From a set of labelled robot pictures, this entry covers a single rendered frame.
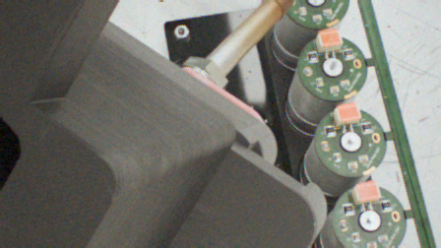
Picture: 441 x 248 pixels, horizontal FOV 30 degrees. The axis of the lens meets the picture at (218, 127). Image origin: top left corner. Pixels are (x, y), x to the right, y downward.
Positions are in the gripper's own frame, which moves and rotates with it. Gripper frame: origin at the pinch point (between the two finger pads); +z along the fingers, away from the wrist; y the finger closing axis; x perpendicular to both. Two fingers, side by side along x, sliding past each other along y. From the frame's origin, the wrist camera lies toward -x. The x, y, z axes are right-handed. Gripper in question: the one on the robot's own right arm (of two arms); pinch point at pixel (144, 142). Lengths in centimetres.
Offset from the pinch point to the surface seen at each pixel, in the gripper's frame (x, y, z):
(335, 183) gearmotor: -0.5, -4.8, 8.0
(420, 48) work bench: -6.0, -4.6, 16.6
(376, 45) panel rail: -5.3, -3.3, 9.1
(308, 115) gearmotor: -1.7, -2.6, 9.7
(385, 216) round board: -0.7, -6.8, 6.7
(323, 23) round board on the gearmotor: -4.9, -1.3, 9.0
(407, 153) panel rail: -2.8, -6.3, 7.8
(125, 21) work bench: -0.3, 6.7, 13.5
